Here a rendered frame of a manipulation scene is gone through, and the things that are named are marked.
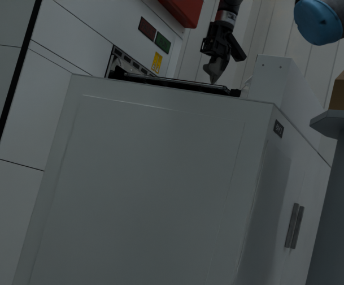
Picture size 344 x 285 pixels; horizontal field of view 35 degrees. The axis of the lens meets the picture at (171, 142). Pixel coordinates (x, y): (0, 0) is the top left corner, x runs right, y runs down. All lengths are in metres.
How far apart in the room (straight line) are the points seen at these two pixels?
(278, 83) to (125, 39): 0.64
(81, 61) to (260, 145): 0.64
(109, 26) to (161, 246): 0.75
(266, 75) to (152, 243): 0.53
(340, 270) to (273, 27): 3.16
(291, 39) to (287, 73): 2.74
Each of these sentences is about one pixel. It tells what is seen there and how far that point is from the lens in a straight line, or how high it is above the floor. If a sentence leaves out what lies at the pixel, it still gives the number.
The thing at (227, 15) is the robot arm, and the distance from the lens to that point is 1.97.
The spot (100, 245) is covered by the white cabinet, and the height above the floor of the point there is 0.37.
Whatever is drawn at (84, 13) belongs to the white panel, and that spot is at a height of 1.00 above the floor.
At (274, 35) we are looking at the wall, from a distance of 4.26.
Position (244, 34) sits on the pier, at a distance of 4.15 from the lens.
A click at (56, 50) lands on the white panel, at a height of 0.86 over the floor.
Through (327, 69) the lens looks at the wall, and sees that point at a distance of 3.93.
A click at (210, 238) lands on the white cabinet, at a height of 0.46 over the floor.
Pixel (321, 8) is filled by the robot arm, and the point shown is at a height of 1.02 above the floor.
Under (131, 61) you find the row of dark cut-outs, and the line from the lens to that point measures 1.91.
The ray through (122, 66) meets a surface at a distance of 1.85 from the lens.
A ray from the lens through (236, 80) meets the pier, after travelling 4.08.
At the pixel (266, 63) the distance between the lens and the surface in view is 1.46.
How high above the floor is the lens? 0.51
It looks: 7 degrees up
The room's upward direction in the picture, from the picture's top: 15 degrees clockwise
